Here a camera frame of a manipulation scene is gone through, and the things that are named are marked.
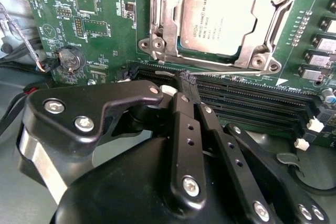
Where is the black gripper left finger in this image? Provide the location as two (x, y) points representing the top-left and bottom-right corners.
(12, 69), (208, 215)

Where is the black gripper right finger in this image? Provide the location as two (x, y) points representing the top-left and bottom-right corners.
(187, 73), (330, 224)

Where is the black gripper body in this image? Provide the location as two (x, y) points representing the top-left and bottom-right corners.
(54, 136), (246, 224)

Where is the silver CPU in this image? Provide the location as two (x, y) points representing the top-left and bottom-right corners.
(177, 0), (259, 57)

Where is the metal socket cover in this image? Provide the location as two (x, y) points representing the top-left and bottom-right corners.
(149, 0), (297, 70)

